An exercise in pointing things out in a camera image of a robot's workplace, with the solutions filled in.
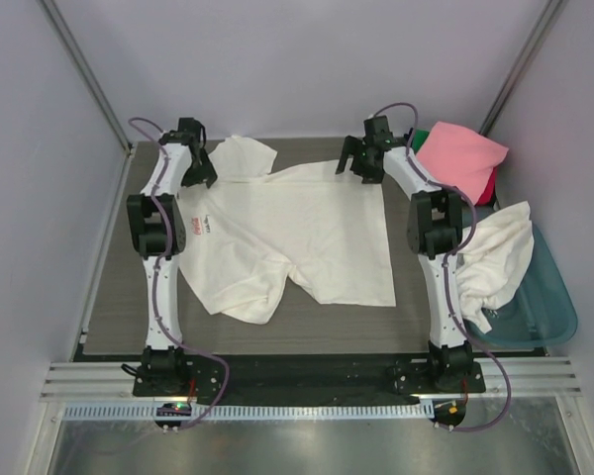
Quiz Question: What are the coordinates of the white t shirt red print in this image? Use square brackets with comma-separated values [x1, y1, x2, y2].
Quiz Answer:
[177, 136, 396, 325]

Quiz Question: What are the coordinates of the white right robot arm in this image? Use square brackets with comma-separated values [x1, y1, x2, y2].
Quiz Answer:
[336, 114, 472, 352]

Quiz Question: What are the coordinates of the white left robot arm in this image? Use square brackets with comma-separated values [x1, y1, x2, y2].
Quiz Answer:
[126, 117, 218, 351]

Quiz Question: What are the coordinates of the black folded t shirt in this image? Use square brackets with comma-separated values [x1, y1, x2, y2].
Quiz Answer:
[403, 128, 416, 148]

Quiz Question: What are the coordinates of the green folded t shirt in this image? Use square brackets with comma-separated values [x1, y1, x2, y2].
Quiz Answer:
[411, 130, 430, 154]

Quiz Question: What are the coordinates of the pink folded t shirt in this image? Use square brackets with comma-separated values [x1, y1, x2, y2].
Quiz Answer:
[416, 122, 509, 206]

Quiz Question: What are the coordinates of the red folded t shirt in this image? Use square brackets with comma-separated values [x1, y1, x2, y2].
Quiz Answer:
[476, 167, 497, 207]

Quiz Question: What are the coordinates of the white crumpled t shirt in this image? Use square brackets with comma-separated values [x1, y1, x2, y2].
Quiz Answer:
[456, 201, 535, 333]

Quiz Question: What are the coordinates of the blue plastic basket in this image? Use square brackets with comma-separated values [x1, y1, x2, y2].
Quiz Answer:
[464, 208, 577, 349]

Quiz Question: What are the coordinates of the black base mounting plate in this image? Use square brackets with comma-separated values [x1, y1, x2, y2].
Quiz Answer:
[121, 350, 486, 407]

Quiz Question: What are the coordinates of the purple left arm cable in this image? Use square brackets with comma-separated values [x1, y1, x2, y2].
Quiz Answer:
[128, 116, 230, 429]

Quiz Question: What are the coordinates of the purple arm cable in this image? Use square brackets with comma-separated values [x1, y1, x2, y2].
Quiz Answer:
[128, 116, 230, 429]
[368, 101, 514, 435]

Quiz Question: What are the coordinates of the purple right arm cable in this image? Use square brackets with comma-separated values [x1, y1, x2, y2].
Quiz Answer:
[368, 101, 514, 435]

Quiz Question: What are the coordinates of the right aluminium frame post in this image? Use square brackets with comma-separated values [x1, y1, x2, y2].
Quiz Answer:
[478, 0, 567, 137]

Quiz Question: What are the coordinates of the aluminium frame post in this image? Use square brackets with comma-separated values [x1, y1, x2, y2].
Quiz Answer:
[478, 0, 567, 137]
[36, 0, 133, 155]

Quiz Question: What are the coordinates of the left aluminium frame post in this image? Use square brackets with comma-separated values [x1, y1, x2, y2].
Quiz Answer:
[36, 0, 133, 155]

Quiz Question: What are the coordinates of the white slotted cable duct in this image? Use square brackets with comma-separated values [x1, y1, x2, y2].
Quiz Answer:
[63, 401, 434, 423]

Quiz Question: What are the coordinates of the aluminium front rail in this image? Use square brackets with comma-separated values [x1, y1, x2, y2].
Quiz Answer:
[40, 356, 583, 400]

